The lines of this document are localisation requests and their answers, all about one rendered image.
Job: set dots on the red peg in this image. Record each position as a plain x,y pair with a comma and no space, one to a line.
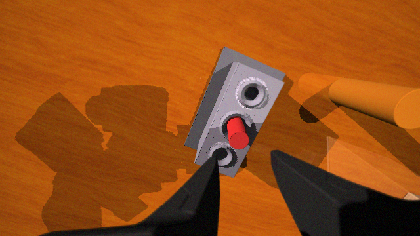
237,134

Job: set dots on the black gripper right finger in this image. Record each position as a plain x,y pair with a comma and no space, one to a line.
323,204

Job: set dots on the orange cylinder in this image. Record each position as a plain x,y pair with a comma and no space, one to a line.
394,104

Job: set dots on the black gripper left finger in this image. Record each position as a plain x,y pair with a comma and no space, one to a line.
193,210

